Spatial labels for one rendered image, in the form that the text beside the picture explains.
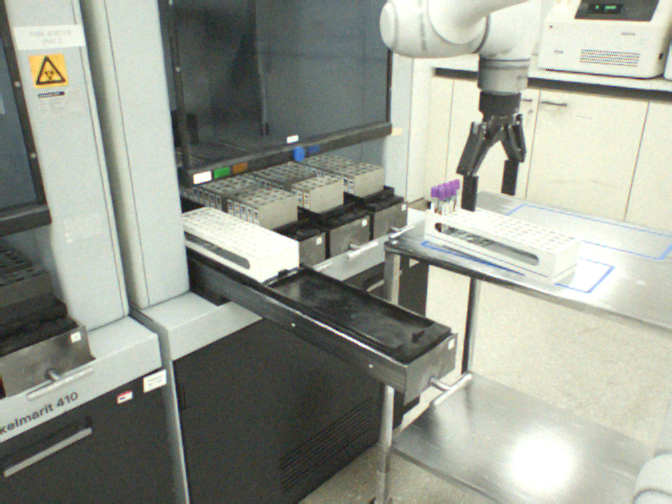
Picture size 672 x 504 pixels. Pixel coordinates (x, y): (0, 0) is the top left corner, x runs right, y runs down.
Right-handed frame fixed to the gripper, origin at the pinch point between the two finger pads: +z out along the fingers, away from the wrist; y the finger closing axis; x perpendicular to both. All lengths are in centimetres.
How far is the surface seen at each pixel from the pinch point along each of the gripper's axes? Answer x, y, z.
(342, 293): 7.6, -32.5, 12.8
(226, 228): 36, -38, 7
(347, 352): -4.3, -42.6, 15.3
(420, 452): 7, -7, 65
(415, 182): 163, 175, 72
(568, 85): 85, 193, 9
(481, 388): 12, 25, 65
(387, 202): 33.3, 7.2, 11.4
